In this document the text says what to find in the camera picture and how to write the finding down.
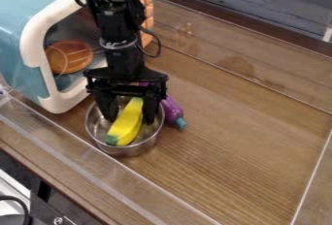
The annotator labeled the silver metal pot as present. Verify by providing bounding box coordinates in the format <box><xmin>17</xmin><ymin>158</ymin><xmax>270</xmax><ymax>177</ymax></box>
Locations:
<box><xmin>86</xmin><ymin>97</ymin><xmax>165</xmax><ymax>157</ymax></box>

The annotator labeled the purple toy eggplant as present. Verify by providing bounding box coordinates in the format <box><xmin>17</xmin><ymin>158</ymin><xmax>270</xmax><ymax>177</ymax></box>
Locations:
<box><xmin>139</xmin><ymin>80</ymin><xmax>187</xmax><ymax>131</ymax></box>

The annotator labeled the yellow toy banana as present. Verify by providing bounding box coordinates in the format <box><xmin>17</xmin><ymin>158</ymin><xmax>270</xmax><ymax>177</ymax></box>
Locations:
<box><xmin>104</xmin><ymin>97</ymin><xmax>143</xmax><ymax>146</ymax></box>

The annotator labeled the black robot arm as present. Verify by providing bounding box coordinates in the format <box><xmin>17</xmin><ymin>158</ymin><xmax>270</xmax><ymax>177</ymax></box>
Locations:
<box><xmin>76</xmin><ymin>0</ymin><xmax>167</xmax><ymax>123</ymax></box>

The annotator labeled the clear acrylic table barrier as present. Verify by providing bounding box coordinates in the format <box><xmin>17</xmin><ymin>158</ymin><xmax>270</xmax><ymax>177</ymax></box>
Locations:
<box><xmin>0</xmin><ymin>89</ymin><xmax>222</xmax><ymax>225</ymax></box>

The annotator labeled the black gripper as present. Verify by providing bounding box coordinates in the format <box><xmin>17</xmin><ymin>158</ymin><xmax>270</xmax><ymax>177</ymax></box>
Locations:
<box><xmin>83</xmin><ymin>67</ymin><xmax>169</xmax><ymax>124</ymax></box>

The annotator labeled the blue toy microwave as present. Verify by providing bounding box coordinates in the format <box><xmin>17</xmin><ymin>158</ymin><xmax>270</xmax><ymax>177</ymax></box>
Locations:
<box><xmin>0</xmin><ymin>0</ymin><xmax>153</xmax><ymax>113</ymax></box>

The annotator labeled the black cable lower left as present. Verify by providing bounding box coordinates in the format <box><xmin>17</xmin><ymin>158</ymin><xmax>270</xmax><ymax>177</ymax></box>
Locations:
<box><xmin>0</xmin><ymin>195</ymin><xmax>32</xmax><ymax>225</ymax></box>

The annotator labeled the orange plate in microwave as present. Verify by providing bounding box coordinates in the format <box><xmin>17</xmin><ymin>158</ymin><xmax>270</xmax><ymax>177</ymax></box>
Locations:
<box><xmin>45</xmin><ymin>40</ymin><xmax>94</xmax><ymax>75</ymax></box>

